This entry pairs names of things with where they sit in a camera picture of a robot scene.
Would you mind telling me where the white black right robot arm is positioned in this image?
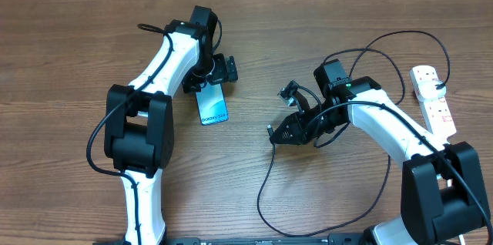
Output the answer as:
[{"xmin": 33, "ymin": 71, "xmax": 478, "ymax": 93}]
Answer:
[{"xmin": 270, "ymin": 60, "xmax": 492, "ymax": 244}]

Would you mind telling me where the blue Samsung Galaxy smartphone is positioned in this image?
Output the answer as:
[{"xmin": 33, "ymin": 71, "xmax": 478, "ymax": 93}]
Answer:
[{"xmin": 196, "ymin": 84, "xmax": 229, "ymax": 126}]

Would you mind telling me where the black charger cable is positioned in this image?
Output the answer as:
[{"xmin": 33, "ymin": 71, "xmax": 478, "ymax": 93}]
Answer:
[{"xmin": 257, "ymin": 30, "xmax": 451, "ymax": 238}]

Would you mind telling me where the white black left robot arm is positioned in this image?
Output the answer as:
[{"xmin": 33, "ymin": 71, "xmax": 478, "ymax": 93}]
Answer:
[{"xmin": 102, "ymin": 5, "xmax": 238, "ymax": 244}]

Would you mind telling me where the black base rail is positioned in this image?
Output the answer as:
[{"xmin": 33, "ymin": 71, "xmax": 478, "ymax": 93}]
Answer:
[{"xmin": 159, "ymin": 233, "xmax": 363, "ymax": 245}]

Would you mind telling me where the white power strip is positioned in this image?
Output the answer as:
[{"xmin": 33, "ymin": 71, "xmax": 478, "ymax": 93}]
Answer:
[{"xmin": 410, "ymin": 65, "xmax": 457, "ymax": 139}]

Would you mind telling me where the white charger plug adapter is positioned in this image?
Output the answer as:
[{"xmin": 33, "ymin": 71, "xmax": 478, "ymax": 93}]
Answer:
[{"xmin": 415, "ymin": 80, "xmax": 447, "ymax": 102}]

